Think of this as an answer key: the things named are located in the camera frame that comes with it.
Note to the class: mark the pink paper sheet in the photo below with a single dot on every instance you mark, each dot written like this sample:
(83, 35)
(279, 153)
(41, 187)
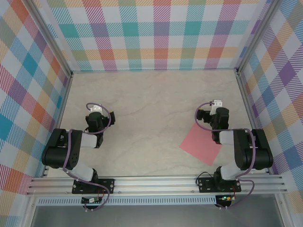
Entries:
(201, 146)

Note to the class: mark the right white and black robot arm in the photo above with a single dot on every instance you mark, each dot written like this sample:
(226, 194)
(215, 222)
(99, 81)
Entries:
(239, 151)

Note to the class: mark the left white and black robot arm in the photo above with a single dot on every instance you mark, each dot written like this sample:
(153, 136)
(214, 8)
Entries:
(71, 156)

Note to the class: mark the grey metal shelf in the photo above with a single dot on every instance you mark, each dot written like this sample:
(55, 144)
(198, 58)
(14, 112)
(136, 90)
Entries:
(154, 217)

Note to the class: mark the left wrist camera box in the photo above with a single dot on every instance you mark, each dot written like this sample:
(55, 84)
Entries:
(96, 108)

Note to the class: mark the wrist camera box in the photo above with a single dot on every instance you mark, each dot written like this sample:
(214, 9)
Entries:
(217, 103)
(96, 108)

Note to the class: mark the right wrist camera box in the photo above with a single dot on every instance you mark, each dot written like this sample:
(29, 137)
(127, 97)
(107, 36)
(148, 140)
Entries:
(217, 103)

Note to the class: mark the aluminium side rail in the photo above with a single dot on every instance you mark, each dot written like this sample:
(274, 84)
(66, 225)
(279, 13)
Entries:
(64, 99)
(246, 99)

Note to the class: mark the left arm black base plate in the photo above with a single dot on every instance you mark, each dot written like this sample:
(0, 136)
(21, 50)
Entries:
(110, 185)

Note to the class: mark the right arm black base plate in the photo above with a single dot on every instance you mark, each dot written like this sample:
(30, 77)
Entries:
(206, 185)

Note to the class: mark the thin aluminium wall rail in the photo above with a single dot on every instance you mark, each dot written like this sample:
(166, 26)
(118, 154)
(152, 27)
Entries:
(154, 70)

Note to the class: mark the wide aluminium mounting rail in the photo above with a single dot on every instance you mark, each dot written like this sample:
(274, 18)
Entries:
(154, 185)

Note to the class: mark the aluminium frame post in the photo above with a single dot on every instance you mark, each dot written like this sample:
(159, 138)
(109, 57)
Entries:
(254, 35)
(52, 35)

